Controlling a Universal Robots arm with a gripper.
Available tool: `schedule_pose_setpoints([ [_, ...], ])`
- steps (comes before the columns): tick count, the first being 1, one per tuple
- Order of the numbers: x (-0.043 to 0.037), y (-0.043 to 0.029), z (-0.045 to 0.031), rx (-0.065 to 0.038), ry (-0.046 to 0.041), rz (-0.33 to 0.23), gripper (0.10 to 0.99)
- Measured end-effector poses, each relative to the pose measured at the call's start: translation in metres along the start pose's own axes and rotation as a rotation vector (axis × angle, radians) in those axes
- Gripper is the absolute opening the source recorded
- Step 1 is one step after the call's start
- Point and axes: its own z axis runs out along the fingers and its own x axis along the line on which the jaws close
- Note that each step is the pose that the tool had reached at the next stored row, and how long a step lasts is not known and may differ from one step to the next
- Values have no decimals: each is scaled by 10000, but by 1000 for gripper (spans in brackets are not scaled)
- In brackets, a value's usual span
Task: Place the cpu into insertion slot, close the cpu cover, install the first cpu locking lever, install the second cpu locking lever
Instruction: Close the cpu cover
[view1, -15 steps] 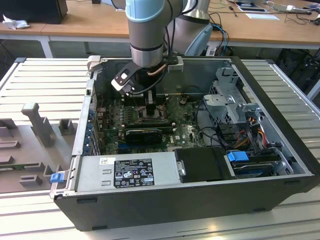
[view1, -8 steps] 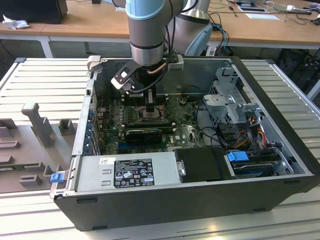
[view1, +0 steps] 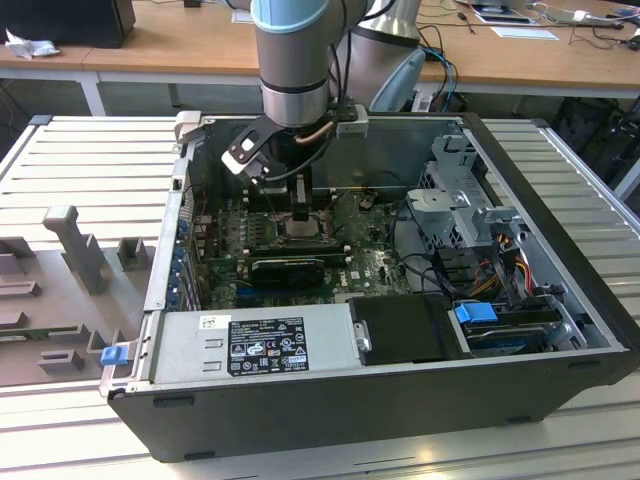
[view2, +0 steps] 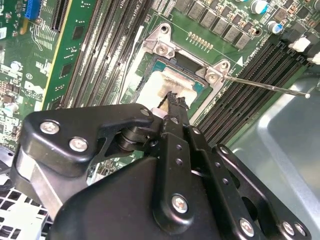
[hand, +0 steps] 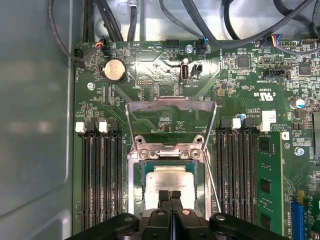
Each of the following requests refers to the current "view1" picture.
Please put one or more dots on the small blue retainer clip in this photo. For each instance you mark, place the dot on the small blue retainer clip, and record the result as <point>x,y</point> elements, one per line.
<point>175,274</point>
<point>179,252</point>
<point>174,286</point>
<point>172,300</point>
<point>183,226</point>

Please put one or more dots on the blue plastic latch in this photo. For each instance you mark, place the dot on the blue plastic latch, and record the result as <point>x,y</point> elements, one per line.
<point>114,356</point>

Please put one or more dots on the dark flat tablet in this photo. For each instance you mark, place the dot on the dark flat tablet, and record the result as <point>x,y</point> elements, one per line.
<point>502,19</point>

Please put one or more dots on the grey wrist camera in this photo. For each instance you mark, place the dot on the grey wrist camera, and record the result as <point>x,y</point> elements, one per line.
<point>352,127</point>

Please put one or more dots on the grey metal drive cage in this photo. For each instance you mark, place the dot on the grey metal drive cage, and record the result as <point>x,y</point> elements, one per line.
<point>440,200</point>

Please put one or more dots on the small white adapter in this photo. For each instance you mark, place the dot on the small white adapter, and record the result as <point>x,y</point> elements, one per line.
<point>582,15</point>

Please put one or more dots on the green RAM stick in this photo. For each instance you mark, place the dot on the green RAM stick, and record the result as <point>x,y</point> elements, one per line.
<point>25,336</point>

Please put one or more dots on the round coin battery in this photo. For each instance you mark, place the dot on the round coin battery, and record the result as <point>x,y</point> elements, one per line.
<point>365,203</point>

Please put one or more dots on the green motherboard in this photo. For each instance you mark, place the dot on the green motherboard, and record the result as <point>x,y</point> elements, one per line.
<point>370,260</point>

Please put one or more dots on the black graphics card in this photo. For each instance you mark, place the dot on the black graphics card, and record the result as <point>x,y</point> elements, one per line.
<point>285,272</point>

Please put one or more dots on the pale blue teach pendant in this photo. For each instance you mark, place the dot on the pale blue teach pendant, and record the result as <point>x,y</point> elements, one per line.
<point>400,80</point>

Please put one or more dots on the black RAM slot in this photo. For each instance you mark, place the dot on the black RAM slot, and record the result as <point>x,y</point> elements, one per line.
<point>270,198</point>
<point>280,246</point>
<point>270,194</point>
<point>280,250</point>
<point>270,206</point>
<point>280,242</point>
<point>280,253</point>
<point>270,202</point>

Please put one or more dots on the black and grey PC case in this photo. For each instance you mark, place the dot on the black and grey PC case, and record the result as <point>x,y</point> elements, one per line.
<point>300,420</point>

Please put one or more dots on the CPU socket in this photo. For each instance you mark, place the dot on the CPU socket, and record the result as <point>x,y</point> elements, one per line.
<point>274,239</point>

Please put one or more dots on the blue expansion slot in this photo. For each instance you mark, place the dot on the blue expansion slot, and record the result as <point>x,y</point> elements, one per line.
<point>242,291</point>

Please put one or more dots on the white plug block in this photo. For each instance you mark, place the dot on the white plug block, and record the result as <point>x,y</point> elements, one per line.
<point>422,102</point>

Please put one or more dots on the light wooden desk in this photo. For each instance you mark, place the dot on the light wooden desk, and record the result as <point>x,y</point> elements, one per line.
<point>175,45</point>

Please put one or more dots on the silver power supply with label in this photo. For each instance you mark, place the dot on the silver power supply with label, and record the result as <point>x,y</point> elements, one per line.
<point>185,345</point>

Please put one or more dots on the black plastic shroud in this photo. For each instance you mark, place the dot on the black plastic shroud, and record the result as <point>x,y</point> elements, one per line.
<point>400,330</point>

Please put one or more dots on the crumpled white paper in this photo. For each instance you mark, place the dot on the crumpled white paper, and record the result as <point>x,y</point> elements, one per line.
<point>30,47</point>

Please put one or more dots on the thin metal locking lever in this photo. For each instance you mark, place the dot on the thin metal locking lever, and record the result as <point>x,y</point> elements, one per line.
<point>300,241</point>
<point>340,202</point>

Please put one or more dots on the white wrist camera black mount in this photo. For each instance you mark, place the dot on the white wrist camera black mount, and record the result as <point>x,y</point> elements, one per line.
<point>245,150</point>

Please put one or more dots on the hard disk in blue carrier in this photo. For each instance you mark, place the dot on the hard disk in blue carrier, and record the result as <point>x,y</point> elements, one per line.
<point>475,314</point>

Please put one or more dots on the grey parts rack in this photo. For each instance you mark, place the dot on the grey parts rack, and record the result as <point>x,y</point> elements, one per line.
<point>55,300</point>

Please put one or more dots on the black office chair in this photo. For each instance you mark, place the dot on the black office chair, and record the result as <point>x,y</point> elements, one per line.
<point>600,135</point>

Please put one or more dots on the black box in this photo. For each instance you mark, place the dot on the black box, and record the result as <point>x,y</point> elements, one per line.
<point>65,22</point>

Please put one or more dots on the white paper sheet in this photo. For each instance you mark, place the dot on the white paper sheet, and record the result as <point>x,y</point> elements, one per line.
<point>525,33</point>

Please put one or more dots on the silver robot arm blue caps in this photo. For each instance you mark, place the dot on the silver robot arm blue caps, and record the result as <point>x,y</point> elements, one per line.
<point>295,65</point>

